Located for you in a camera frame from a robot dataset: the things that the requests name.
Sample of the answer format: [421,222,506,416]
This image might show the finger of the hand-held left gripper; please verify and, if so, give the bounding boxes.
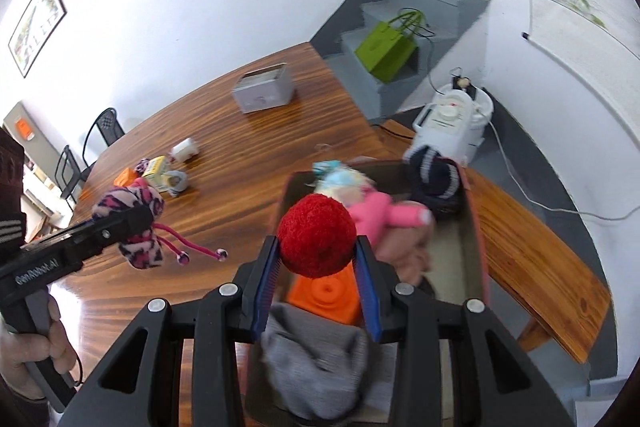
[67,205,154,263]

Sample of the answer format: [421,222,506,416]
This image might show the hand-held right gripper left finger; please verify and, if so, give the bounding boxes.
[70,234,281,427]

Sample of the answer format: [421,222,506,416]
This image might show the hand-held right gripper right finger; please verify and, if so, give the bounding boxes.
[352,237,576,427]

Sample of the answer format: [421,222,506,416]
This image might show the orange toy cube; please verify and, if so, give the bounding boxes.
[289,274,362,325]

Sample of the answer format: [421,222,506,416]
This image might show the red pompom ball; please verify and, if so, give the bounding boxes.
[276,193,357,279]

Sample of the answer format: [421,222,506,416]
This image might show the grey sock with black toe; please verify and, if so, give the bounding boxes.
[260,302,371,423]

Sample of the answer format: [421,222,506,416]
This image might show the white gauze roll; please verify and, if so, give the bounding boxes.
[170,138,201,164]

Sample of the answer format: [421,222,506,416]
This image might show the pastel sock ball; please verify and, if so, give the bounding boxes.
[314,166,377,202]

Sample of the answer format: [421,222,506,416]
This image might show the person's left forearm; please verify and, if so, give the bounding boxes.
[0,374,51,427]

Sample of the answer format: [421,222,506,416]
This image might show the person's left hand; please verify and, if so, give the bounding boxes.
[0,299,78,408]

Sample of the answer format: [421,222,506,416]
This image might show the small orange block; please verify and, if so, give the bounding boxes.
[112,168,140,188]

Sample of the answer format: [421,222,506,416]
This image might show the white shelf unit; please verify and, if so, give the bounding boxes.
[22,167,76,235]

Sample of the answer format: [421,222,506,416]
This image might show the small yellow box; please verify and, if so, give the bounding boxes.
[141,155,171,192]

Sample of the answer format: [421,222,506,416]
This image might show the grey sock ball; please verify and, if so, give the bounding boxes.
[164,170,190,198]

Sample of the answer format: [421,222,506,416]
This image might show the black mesh back chair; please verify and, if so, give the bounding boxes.
[81,108,126,168]

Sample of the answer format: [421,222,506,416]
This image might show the grey cabinet with orange label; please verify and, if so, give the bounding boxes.
[2,101,56,188]

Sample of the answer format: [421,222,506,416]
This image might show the dark knit sock ball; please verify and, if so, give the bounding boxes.
[404,146,463,212]

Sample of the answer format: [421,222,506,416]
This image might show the wooden bench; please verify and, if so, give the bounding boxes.
[377,119,613,364]

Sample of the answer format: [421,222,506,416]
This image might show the white appliance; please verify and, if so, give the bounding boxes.
[412,74,495,165]

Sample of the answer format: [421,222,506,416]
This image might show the grey metal tin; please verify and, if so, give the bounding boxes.
[231,63,295,114]

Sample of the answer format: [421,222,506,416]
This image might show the grey stairs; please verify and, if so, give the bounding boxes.
[310,0,488,122]

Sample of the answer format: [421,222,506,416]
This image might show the green paper bag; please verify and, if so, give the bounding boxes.
[355,9,428,84]

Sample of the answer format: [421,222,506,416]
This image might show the black frame chair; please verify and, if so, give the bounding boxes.
[54,145,93,202]

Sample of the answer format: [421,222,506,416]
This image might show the white cable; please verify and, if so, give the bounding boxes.
[487,119,640,223]

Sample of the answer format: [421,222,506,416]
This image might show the framed wall picture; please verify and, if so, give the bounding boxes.
[7,0,68,79]

